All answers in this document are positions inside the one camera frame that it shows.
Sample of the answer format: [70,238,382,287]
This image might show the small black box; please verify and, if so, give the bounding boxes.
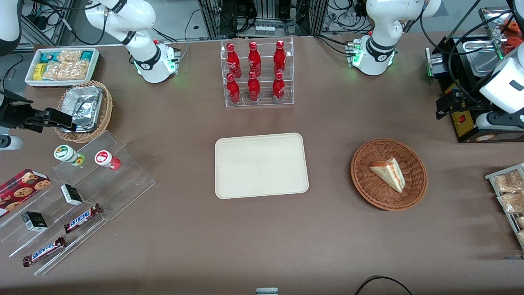
[21,211,48,232]
[61,184,84,206]

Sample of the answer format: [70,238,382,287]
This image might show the green lidded cup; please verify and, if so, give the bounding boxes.
[54,145,85,166]

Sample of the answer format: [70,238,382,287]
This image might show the Snickers chocolate bar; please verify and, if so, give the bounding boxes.
[64,204,103,234]
[23,236,66,267]

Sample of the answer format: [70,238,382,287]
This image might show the clear acrylic bottle rack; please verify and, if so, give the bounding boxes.
[220,37,294,108]

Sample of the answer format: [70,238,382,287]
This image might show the black food warmer machine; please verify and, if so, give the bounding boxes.
[440,6,524,144]

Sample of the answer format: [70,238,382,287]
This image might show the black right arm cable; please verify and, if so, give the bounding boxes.
[25,0,108,45]

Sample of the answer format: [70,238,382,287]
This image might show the black floor cable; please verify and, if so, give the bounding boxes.
[354,276,414,295]

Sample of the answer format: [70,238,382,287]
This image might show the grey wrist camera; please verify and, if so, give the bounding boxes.
[475,111,524,132]
[0,135,24,151]

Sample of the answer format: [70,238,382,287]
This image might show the red lidded cup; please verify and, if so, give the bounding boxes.
[95,150,121,170]

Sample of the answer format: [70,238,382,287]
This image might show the clear cracker bag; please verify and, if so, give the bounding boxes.
[57,50,83,63]
[43,61,89,81]

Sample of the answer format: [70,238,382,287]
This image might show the grey box with green light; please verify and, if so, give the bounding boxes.
[425,47,447,79]

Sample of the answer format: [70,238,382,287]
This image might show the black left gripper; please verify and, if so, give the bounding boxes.
[436,92,492,120]

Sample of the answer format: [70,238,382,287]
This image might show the red sausage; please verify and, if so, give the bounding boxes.
[501,18,524,54]

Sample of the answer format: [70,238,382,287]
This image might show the silver foil container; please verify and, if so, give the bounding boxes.
[61,86,103,132]

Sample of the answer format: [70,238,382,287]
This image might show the beige plastic tray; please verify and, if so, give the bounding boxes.
[215,132,309,200]

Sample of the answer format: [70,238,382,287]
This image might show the light wicker basket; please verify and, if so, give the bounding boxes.
[54,80,113,143]

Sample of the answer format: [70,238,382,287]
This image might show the white rectangular snack bin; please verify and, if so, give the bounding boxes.
[25,48,100,87]

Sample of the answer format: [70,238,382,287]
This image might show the aluminium frame rack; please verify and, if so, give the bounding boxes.
[196,0,328,41]

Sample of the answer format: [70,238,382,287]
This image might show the steel warmer pan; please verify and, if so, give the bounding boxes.
[466,40,509,77]

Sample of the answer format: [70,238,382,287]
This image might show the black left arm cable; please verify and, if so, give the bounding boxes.
[421,0,524,106]

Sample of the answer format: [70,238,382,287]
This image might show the grey wire rack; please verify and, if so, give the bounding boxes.
[485,163,524,250]

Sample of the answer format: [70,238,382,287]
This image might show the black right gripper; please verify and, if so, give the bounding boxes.
[0,93,77,133]

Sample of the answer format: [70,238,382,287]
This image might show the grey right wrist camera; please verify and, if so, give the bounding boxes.
[0,135,24,151]

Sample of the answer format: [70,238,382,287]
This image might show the red cola bottle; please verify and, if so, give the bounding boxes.
[272,72,285,101]
[273,40,287,75]
[226,73,241,104]
[248,71,261,102]
[248,41,262,77]
[226,43,242,78]

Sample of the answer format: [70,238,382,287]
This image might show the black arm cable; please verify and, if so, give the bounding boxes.
[421,0,524,106]
[25,0,108,45]

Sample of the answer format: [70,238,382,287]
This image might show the red cookie box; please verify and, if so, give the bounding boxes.
[0,169,51,218]

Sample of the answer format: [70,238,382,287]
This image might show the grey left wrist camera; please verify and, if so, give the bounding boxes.
[475,111,524,132]

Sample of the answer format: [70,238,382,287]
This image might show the triangle sandwich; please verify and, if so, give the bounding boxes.
[369,158,406,193]

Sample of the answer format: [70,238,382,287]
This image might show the brown wicker basket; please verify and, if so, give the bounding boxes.
[350,138,428,211]

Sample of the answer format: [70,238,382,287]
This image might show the clear acrylic stepped display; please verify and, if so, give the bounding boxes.
[0,130,156,276]

